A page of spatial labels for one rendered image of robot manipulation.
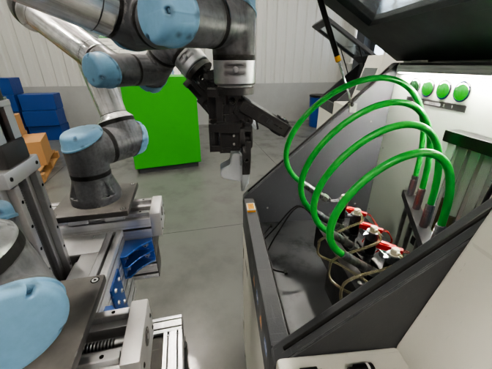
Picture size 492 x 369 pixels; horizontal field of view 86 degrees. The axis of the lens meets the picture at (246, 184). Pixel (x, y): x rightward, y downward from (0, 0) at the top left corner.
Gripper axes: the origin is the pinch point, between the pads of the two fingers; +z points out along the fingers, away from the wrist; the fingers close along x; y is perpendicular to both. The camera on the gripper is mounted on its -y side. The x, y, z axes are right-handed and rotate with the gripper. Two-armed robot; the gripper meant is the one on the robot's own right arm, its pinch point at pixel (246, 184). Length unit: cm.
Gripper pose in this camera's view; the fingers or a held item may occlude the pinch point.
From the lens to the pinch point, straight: 57.1
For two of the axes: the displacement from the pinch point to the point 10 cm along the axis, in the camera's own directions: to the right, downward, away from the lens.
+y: -10.0, 0.4, -0.9
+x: 1.0, 4.1, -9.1
